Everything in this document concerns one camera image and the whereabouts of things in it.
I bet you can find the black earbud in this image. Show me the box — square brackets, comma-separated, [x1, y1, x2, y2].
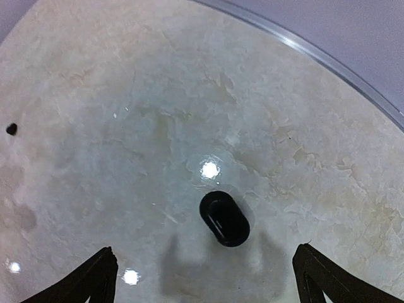
[6, 123, 18, 136]

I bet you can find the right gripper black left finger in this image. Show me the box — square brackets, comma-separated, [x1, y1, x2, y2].
[25, 247, 118, 303]

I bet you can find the black oval charging case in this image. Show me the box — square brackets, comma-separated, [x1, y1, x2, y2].
[199, 191, 251, 247]

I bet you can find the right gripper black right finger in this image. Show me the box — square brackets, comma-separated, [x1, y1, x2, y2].
[292, 243, 402, 302]

